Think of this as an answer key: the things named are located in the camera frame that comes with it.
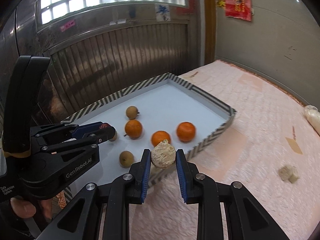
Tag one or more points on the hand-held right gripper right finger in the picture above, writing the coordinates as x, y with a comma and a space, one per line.
181, 176

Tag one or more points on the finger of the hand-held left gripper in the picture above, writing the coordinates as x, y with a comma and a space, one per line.
108, 134
86, 129

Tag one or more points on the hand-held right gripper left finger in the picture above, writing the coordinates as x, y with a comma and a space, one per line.
146, 176

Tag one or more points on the brown longan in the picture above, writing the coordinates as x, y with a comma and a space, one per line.
114, 137
126, 159
131, 112

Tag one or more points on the red date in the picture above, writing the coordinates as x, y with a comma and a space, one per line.
103, 126

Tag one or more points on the large orange with stem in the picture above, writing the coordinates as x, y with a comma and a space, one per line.
133, 129

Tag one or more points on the beige crumbly lump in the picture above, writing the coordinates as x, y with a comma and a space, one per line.
163, 156

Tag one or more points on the small orange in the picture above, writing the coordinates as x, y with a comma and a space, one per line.
160, 137
186, 131

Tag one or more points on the striped rim white tray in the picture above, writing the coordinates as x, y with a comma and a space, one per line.
175, 100

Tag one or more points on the person's left hand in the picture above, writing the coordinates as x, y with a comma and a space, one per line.
22, 208

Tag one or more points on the metal shutter door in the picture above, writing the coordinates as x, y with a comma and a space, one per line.
112, 52

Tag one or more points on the pink quilted bedspread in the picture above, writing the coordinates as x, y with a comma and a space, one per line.
250, 117

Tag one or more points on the small tan scrap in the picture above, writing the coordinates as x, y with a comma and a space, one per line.
193, 74

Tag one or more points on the pale peel piece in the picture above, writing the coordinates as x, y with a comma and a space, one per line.
285, 173
294, 176

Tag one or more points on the pink sticker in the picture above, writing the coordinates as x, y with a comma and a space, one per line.
67, 26

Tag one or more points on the white label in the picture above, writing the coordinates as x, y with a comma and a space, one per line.
118, 21

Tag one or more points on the tan paper scrap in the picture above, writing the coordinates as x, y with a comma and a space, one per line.
294, 145

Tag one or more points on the blue and white paper sticker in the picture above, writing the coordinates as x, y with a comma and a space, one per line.
163, 12

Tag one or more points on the white plastic bag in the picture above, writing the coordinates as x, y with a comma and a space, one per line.
312, 116

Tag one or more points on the wooden door frame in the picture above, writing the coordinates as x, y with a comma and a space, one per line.
209, 22

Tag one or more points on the red wall poster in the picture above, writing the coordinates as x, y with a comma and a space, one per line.
237, 1

